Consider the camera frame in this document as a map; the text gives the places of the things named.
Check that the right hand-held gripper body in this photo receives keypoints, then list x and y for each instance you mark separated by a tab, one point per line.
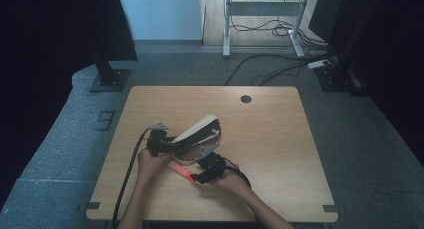
211	160

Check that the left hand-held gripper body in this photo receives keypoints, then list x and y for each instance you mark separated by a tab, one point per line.
157	139

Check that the pink highlighter pen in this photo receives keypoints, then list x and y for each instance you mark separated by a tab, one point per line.
181	170

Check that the person's left hand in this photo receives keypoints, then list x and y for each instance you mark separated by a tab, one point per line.
150	164

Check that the person's right hand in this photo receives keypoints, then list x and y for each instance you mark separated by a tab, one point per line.
233	183

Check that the black panel on stand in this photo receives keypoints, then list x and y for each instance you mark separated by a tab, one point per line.
111	29

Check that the white power strip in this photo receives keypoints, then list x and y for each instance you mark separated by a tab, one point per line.
318	64

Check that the black metal stand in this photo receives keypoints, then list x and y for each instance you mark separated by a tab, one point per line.
343	65

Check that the white metal desk frame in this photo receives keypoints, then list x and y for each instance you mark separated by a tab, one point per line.
263	19

